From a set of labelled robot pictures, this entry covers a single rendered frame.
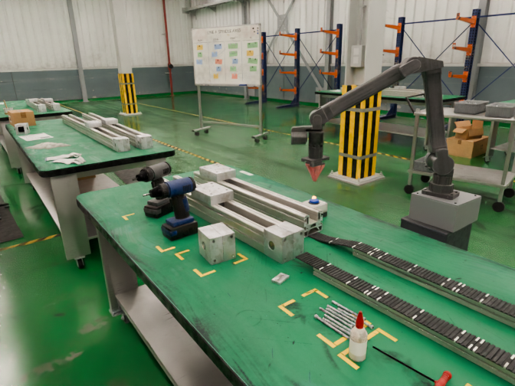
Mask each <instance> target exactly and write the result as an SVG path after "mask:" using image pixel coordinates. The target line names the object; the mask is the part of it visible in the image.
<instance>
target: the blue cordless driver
mask: <svg viewBox="0 0 515 386"><path fill-rule="evenodd" d="M195 188H196V183H195V179H194V178H193V177H191V176H189V177H184V178H178V179H175V180H171V181H167V182H164V183H159V184H157V186H156V187H155V188H152V189H150V190H149V194H144V195H143V197H144V196H147V195H149V196H150V197H151V198H161V199H164V198H170V199H169V202H170V205H171V206H173V210H174V214H175V217H172V218H167V219H166V223H164V224H162V226H161V230H162V234H163V236H165V237H166V238H168V239H169V240H171V241H174V240H178V239H180V238H183V237H187V236H189V235H192V234H196V233H198V222H197V221H196V220H194V217H193V216H191V215H190V214H189V209H190V208H189V203H188V199H187V196H186V195H184V194H186V193H189V192H192V191H194V190H195Z"/></svg>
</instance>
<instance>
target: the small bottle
mask: <svg viewBox="0 0 515 386"><path fill-rule="evenodd" d="M363 326H364V320H363V315H362V311H359V314H358V316H357V318H356V325H355V326H354V327H353V328H352V329H351V331H350V337H349V357H350V358H351V359H352V360H353V361H357V362H360V361H364V360H365V359H366V347H367V337H368V333H367V331H366V330H365V328H364V327H363Z"/></svg>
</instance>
